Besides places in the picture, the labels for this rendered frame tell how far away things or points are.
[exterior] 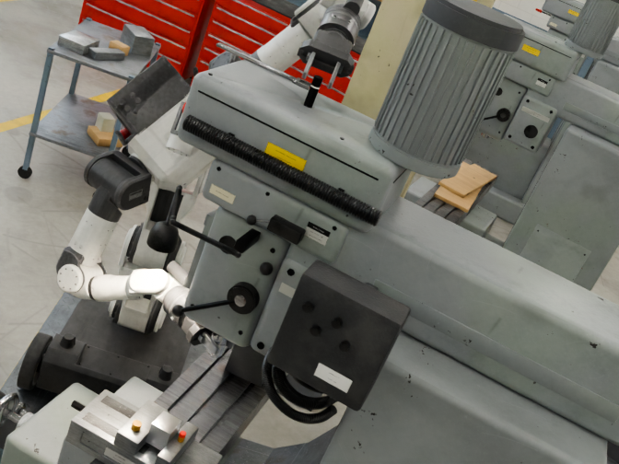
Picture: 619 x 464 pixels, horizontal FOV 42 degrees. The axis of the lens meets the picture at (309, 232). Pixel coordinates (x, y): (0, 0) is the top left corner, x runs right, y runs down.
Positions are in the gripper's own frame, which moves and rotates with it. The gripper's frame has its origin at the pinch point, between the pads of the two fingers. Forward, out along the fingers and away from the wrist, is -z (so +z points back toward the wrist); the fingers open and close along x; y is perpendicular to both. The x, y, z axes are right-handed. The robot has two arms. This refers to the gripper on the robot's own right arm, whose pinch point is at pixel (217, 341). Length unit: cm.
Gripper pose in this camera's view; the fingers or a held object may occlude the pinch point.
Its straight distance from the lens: 203.1
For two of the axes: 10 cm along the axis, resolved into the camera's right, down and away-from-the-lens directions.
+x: 6.6, -1.2, 7.4
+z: -6.7, -5.5, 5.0
